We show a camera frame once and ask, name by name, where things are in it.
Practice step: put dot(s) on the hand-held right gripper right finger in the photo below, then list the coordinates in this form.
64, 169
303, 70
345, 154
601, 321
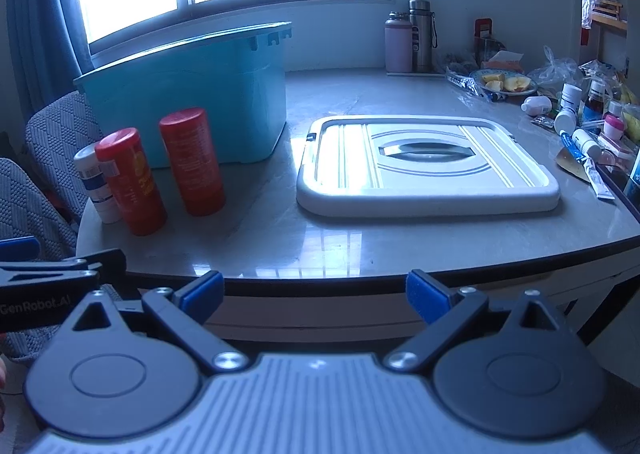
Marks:
426, 295

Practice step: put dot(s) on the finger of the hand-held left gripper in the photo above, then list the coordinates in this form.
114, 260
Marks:
65, 270
17, 249

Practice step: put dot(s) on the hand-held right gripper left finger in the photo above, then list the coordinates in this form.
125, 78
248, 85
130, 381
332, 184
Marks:
201, 295

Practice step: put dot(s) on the white plastic bin lid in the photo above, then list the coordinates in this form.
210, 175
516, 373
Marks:
430, 174

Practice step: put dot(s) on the teal plastic storage bin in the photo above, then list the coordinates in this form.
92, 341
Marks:
200, 99

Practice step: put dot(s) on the grey marble desktop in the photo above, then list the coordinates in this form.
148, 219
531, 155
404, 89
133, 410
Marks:
260, 239

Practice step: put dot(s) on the grey patterned chair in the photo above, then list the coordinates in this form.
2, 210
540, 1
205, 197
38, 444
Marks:
25, 204
57, 154

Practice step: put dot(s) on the white bottle with blue label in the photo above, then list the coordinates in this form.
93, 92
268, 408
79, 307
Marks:
95, 179

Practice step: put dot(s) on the red cylindrical canister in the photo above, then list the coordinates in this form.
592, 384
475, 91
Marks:
192, 164
132, 184

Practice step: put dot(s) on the golden foil packet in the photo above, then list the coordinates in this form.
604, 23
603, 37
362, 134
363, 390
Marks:
570, 165

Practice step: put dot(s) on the blue white ointment tube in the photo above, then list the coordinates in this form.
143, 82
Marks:
592, 174

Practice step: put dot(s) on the small foil sachet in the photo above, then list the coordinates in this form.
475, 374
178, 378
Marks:
542, 121

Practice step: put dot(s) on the plate with blue rim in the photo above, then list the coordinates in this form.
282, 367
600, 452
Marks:
500, 93

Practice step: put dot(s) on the striped blue white packet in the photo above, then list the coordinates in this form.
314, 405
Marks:
462, 82

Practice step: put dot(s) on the blue curtain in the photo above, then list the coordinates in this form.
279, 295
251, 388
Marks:
40, 34

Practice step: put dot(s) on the small white lying bottle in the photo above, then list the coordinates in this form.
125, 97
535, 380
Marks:
536, 106

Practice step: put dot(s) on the white bottle with blue print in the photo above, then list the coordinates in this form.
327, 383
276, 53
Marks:
586, 142

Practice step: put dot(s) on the apple slice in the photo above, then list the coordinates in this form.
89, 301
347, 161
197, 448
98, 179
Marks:
494, 83
516, 83

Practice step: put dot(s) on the white pill bottle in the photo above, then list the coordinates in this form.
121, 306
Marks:
566, 120

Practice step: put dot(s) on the pink white box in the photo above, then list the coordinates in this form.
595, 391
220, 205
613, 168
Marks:
616, 148

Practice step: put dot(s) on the orange tissue pack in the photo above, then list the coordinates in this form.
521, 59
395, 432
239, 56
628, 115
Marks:
502, 61

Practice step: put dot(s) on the white medicine bottle blue label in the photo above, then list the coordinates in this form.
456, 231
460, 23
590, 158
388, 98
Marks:
571, 96

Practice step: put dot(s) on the pink water bottle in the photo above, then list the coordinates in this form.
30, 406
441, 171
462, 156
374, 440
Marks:
398, 46

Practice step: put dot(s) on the pink capped bottle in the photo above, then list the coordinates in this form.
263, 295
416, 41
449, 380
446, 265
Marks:
613, 126

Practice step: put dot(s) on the brown syrup bottle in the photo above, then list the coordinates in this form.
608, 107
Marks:
595, 101

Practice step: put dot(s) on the steel thermos flask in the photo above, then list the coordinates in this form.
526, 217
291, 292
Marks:
422, 36

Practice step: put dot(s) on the clear plastic bag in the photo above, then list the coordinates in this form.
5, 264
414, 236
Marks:
560, 69

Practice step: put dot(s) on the red cardboard box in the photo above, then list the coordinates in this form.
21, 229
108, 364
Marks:
483, 30

